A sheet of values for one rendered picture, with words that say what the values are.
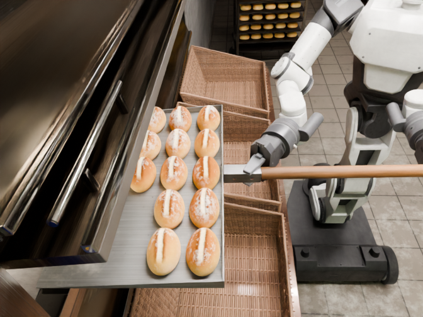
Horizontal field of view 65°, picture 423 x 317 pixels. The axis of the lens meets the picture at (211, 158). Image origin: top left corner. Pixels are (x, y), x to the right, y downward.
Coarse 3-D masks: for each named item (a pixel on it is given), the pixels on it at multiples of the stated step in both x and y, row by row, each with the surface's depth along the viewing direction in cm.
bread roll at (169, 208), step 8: (168, 192) 73; (176, 192) 74; (160, 200) 71; (168, 200) 71; (176, 200) 71; (160, 208) 70; (168, 208) 70; (176, 208) 70; (184, 208) 73; (160, 216) 70; (168, 216) 69; (176, 216) 70; (160, 224) 70; (168, 224) 69; (176, 224) 70
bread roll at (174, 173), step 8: (168, 160) 79; (176, 160) 79; (168, 168) 78; (176, 168) 78; (184, 168) 80; (160, 176) 80; (168, 176) 77; (176, 176) 77; (184, 176) 79; (168, 184) 77; (176, 184) 77
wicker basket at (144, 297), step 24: (240, 216) 132; (264, 216) 131; (240, 240) 138; (264, 240) 138; (240, 264) 131; (264, 264) 130; (144, 288) 101; (168, 288) 117; (216, 288) 124; (264, 288) 123; (288, 288) 108; (144, 312) 99; (168, 312) 113; (192, 312) 118; (216, 312) 118; (240, 312) 117; (264, 312) 117; (288, 312) 106
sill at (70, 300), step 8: (48, 288) 65; (56, 288) 65; (64, 288) 65; (72, 288) 66; (40, 296) 64; (48, 296) 64; (56, 296) 64; (64, 296) 64; (72, 296) 66; (40, 304) 63; (48, 304) 63; (56, 304) 63; (64, 304) 63; (72, 304) 66; (48, 312) 62; (56, 312) 62; (64, 312) 63
